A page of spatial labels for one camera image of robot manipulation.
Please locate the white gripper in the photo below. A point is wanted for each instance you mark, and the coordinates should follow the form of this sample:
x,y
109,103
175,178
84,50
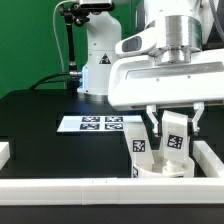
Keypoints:
x,y
137,82

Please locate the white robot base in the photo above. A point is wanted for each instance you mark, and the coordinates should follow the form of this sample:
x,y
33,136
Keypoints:
x,y
103,33

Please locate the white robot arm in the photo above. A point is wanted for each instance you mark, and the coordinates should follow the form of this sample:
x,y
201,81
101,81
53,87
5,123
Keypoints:
x,y
182,26

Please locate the white sheet with tags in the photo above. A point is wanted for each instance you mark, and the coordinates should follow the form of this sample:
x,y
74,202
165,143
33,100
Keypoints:
x,y
72,124

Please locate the white front wall barrier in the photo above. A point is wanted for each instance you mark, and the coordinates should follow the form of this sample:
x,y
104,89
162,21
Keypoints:
x,y
111,191

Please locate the camera on mount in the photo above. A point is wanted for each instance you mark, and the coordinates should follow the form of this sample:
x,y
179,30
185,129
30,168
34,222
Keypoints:
x,y
97,5

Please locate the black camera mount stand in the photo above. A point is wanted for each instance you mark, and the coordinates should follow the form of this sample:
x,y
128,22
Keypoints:
x,y
73,15

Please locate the white left wall barrier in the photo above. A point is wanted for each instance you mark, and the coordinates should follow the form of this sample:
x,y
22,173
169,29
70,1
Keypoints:
x,y
4,153

